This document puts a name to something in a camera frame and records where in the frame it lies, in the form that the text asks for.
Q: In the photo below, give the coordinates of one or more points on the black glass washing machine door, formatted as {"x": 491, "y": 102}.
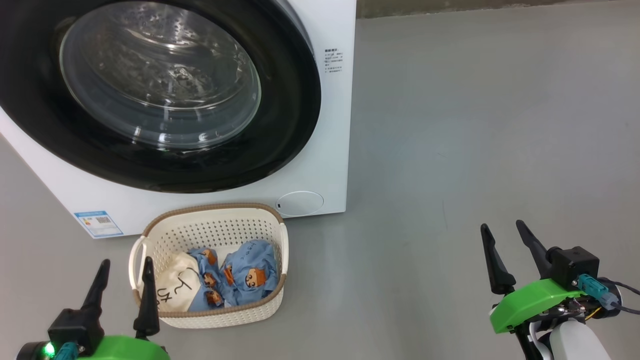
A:
{"x": 285, "y": 145}

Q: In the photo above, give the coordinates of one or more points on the blue energy label sticker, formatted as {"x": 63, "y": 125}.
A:
{"x": 98, "y": 223}

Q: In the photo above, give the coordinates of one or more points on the cream perforated laundry basket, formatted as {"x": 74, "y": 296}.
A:
{"x": 215, "y": 232}

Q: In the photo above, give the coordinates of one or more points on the round white filter cover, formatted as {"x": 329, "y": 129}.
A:
{"x": 300, "y": 203}

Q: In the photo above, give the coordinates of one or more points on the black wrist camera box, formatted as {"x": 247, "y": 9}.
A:
{"x": 572, "y": 265}
{"x": 75, "y": 327}

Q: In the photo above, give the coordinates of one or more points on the blue bear print garment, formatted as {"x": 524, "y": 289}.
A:
{"x": 201, "y": 287}
{"x": 260, "y": 262}

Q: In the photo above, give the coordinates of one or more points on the cream cloth with black writing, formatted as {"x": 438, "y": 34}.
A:
{"x": 175, "y": 282}

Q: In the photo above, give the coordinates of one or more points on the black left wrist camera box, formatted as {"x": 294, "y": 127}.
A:
{"x": 75, "y": 327}

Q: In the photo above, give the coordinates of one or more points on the white front-load washing machine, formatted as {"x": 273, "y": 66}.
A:
{"x": 330, "y": 150}

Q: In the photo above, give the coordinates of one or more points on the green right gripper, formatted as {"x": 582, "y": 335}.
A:
{"x": 525, "y": 302}

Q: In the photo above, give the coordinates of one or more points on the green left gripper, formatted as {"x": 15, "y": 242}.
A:
{"x": 130, "y": 350}

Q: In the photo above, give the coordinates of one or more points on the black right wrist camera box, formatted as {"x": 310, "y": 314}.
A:
{"x": 572, "y": 265}

